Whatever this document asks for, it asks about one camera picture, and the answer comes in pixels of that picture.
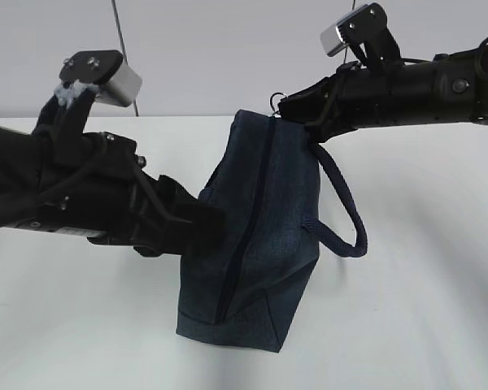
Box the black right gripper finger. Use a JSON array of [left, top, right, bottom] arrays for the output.
[[278, 79, 336, 124]]

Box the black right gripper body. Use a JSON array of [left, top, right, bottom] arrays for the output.
[[305, 62, 394, 142]]

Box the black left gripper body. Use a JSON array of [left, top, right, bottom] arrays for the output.
[[34, 89, 175, 258]]

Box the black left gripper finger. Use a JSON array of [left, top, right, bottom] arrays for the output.
[[158, 175, 224, 228], [158, 224, 224, 255]]

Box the silver zipper pull ring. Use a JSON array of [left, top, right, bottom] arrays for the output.
[[269, 92, 288, 115]]

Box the dark blue lunch bag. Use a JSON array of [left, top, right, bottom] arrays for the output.
[[176, 110, 368, 353]]

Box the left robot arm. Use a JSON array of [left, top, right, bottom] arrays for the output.
[[0, 91, 225, 258]]

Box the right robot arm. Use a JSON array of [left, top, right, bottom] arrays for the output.
[[278, 22, 488, 142]]

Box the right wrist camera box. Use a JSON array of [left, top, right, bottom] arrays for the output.
[[320, 2, 404, 73]]

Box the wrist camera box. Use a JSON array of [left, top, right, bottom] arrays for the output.
[[320, 2, 404, 73], [59, 50, 142, 107]]

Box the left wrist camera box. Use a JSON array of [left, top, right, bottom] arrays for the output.
[[59, 50, 142, 107]]

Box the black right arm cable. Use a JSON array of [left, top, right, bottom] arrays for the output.
[[402, 24, 488, 76]]

